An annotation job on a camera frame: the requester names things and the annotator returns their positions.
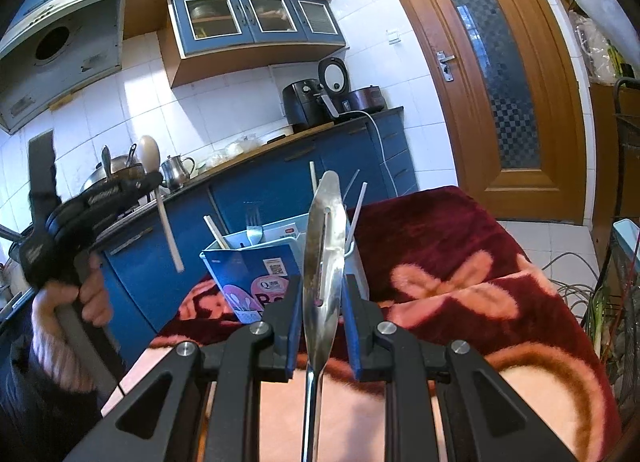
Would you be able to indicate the dark rice cooker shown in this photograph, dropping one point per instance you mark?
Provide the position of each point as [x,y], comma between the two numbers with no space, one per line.
[367,100]

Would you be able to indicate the person's left forearm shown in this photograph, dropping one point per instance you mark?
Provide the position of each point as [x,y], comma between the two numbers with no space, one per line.
[45,392]

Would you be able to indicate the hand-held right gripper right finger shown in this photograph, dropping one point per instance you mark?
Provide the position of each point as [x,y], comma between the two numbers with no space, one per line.
[351,327]

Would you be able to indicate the blue glass-door wall cabinet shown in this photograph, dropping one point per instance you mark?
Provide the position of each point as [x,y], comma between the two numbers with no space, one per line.
[260,27]

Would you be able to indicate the blue carton organizer box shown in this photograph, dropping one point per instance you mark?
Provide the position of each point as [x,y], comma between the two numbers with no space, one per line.
[240,267]

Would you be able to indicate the dark red flowered blanket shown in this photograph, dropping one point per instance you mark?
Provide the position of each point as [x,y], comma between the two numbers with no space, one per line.
[450,242]

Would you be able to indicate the metal slotted spatula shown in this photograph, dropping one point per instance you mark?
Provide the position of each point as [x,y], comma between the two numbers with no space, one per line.
[325,267]

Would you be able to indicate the person's left hand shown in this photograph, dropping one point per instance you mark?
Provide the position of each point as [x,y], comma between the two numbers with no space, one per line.
[97,302]

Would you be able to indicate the wooden shelf unit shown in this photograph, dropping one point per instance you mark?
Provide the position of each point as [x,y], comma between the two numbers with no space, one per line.
[605,142]

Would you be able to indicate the white chopstick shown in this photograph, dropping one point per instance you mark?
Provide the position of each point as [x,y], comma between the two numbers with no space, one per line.
[358,214]
[313,180]
[352,183]

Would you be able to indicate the wooden spoon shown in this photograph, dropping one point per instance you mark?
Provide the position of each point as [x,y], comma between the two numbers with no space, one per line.
[167,232]

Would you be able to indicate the blue kitchen base cabinet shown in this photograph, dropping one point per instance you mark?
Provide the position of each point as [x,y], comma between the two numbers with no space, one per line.
[280,182]

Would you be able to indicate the wooden door with glass panel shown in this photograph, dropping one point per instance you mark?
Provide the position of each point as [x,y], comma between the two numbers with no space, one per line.
[560,142]

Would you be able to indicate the metal wok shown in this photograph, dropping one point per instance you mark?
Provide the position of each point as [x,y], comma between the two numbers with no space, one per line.
[117,170]

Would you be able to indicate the steel kettle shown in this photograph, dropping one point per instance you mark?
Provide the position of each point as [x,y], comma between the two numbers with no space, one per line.
[175,175]

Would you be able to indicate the wooden chopstick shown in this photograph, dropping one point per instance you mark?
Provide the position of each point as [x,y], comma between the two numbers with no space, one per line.
[217,233]

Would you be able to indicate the grey range hood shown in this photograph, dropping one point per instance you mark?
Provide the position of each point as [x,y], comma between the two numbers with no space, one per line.
[60,67]

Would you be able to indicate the light blue plastic bin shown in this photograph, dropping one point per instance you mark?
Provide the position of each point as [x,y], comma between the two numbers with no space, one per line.
[627,237]

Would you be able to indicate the green onions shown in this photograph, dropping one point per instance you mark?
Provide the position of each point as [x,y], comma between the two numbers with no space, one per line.
[600,322]

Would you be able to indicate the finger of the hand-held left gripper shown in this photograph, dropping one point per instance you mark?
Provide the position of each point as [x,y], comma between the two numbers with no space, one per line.
[145,182]

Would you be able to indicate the clear plastic food bags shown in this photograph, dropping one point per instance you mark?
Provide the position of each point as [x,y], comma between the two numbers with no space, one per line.
[235,147]

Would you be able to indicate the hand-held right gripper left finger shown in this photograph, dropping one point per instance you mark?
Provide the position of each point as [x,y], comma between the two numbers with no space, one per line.
[295,327]

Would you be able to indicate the black air fryer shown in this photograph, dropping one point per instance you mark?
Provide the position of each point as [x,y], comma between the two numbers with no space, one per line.
[302,107]

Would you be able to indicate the metal fork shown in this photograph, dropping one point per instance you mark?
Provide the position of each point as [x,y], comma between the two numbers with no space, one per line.
[254,229]

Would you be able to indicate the white wall switch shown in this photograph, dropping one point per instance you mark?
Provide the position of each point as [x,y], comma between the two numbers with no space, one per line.
[394,36]

